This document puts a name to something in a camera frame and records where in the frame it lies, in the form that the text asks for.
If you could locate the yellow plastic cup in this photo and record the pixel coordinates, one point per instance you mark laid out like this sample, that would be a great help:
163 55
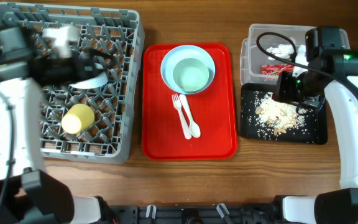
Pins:
78 118

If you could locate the white plastic spoon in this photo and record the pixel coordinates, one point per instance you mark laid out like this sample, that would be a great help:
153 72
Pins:
193 126

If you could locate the crumpled white tissue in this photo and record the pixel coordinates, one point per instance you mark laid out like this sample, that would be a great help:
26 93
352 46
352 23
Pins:
282 51

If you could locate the rice and peanut scraps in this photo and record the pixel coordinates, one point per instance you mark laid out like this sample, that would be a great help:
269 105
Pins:
275 118

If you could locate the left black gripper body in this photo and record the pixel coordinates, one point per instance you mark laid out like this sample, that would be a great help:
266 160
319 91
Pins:
66 70

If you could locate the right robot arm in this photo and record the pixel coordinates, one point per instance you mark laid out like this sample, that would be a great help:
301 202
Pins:
332 71

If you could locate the green bowl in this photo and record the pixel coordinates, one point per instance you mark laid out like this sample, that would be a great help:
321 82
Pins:
191 75

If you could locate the white plastic fork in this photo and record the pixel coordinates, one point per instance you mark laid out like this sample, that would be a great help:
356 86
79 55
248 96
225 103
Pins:
177 105

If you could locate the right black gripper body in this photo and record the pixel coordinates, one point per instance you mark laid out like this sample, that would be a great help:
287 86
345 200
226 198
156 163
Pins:
290 88

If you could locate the red plastic tray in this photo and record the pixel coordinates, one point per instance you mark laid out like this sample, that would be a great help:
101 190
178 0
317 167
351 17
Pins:
213 110

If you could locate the black plastic tray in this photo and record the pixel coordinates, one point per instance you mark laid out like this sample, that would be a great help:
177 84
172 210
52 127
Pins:
311 129

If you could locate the red snack wrapper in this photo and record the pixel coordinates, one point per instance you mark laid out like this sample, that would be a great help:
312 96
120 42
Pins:
276 69

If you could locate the light blue small bowl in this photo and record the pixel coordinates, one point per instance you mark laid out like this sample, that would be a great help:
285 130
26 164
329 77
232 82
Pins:
95 82

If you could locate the clear plastic bin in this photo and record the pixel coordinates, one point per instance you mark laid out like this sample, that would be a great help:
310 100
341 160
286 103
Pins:
252 59

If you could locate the grey plastic dishwasher rack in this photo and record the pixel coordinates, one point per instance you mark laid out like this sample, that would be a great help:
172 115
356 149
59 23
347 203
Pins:
119 34

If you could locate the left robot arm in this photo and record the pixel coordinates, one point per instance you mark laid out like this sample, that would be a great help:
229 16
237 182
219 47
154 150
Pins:
27 193

